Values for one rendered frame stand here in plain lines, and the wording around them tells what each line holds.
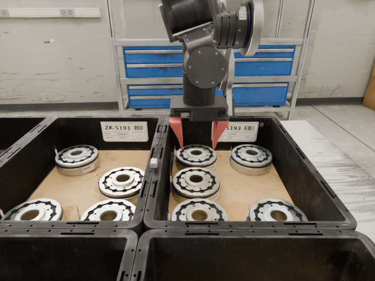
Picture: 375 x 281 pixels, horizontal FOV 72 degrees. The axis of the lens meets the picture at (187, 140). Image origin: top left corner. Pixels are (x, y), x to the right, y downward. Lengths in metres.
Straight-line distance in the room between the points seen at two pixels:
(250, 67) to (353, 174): 1.68
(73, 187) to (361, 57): 3.77
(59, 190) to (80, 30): 2.83
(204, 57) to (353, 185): 0.71
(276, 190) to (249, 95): 2.01
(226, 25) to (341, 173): 0.61
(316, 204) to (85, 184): 0.48
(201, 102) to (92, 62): 2.97
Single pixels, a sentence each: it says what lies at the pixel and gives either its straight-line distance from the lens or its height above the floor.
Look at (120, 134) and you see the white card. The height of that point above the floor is 0.88.
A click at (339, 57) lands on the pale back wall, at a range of 3.85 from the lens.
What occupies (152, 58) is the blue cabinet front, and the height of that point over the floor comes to 0.78.
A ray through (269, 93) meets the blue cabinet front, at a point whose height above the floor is 0.44.
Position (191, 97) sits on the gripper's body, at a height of 1.05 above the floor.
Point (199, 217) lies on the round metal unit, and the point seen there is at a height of 0.85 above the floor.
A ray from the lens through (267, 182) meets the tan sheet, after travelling 0.64.
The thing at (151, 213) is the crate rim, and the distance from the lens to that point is 0.39.
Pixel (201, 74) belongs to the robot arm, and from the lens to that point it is 0.37.
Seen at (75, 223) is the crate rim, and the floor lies 0.93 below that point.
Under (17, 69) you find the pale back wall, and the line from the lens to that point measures 3.73.
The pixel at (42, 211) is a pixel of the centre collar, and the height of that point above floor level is 0.87.
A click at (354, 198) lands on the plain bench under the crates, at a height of 0.70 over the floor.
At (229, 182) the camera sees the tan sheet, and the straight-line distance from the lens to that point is 0.62.
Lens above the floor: 1.20
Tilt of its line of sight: 28 degrees down
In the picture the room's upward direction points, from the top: straight up
